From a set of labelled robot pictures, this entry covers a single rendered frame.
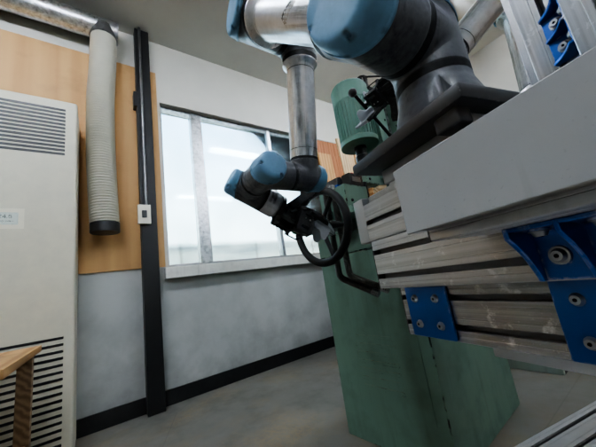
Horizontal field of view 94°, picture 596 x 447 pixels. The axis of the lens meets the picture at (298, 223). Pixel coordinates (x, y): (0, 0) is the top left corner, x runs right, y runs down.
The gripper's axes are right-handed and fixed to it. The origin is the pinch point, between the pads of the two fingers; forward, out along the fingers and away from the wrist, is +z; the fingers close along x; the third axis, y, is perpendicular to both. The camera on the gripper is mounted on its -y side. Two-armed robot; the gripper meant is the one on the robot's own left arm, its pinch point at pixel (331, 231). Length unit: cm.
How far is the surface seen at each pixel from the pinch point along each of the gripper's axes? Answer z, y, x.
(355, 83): -2, -78, -2
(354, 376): 44, 36, -29
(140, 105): -97, -99, -129
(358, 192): 11.5, -24.8, -4.0
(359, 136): 8, -55, -5
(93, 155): -97, -43, -121
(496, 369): 88, 20, 3
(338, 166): 82, -170, -135
